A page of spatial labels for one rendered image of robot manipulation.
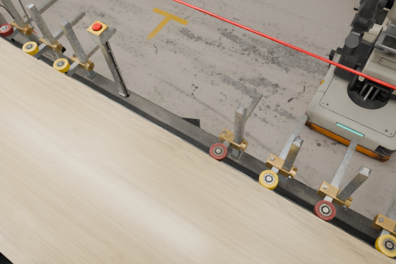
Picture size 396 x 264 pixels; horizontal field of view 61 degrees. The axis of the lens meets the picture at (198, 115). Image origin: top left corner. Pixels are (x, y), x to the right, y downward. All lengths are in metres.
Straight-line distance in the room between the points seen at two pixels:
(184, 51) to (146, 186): 1.82
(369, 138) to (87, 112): 1.77
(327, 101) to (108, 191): 1.63
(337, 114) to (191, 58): 1.33
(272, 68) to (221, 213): 1.79
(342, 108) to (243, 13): 1.44
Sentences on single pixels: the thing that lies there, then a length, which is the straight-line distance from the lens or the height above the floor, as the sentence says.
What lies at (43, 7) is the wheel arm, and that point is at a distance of 2.47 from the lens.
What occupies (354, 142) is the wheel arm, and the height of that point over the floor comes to 0.85.
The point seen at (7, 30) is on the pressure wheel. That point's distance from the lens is 2.34.
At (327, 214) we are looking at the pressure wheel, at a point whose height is 0.91.
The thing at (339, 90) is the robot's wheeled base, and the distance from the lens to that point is 2.60.
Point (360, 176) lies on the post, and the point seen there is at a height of 1.11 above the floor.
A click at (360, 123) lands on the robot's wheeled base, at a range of 2.50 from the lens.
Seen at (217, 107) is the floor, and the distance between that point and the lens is 2.72.
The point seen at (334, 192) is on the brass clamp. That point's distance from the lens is 1.58.
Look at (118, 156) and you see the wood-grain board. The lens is 1.59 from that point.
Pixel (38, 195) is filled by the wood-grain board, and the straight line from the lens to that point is 1.65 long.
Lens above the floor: 2.28
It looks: 58 degrees down
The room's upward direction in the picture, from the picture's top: 6 degrees counter-clockwise
